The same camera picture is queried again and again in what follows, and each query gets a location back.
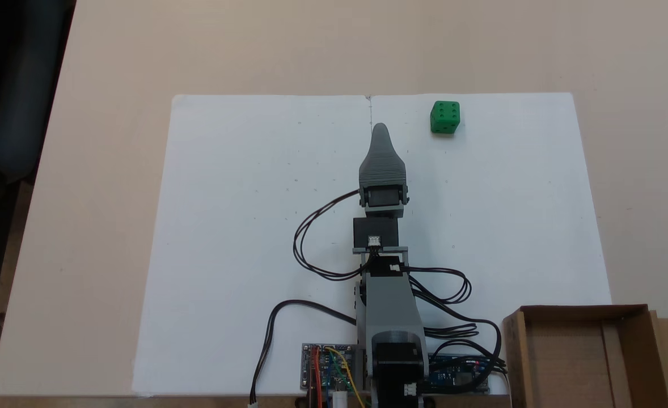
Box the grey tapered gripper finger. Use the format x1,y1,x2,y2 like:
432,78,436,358
358,123,408,188

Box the green dice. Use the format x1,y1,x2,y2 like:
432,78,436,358
430,101,460,135

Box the brown cardboard box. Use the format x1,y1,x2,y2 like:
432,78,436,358
502,304,668,408

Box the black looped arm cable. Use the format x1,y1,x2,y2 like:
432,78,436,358
293,190,375,282

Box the circuit board with coloured wires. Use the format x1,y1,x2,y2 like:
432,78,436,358
301,342,364,393

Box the black bundled arm cables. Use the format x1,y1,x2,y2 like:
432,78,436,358
401,265,509,376

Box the black power cable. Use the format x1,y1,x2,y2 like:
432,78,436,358
248,300,358,406

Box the coloured jumper wires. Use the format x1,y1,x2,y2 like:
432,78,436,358
309,346,367,408

